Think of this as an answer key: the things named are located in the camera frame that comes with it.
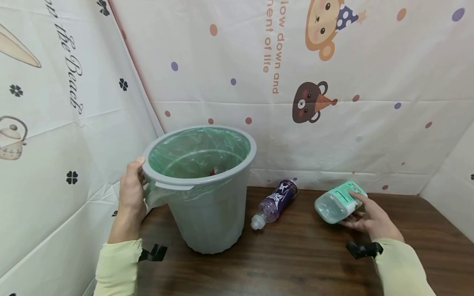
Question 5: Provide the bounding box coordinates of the person's right forearm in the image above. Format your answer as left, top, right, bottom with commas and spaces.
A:
373, 238, 438, 296

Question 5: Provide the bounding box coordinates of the grey plastic trash bin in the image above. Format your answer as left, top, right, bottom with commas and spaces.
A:
142, 125, 257, 254

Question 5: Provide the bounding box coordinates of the purple label plastic bottle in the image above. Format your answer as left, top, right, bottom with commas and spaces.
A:
251, 179, 299, 230

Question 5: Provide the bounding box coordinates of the person's left hand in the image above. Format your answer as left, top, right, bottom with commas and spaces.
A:
118, 156, 149, 226

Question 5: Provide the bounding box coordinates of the person's left forearm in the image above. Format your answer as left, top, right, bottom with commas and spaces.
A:
93, 210, 144, 296

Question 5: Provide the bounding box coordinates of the person's right hand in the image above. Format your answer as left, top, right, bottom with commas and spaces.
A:
338, 191, 405, 243

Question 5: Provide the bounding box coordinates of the black wrist band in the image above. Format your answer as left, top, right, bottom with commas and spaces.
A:
138, 244, 168, 262
346, 241, 384, 260

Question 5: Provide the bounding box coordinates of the green label clear bottle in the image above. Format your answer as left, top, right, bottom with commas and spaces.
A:
314, 181, 368, 224

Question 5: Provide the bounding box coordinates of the green plastic bin liner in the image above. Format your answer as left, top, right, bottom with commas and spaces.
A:
144, 127, 252, 213

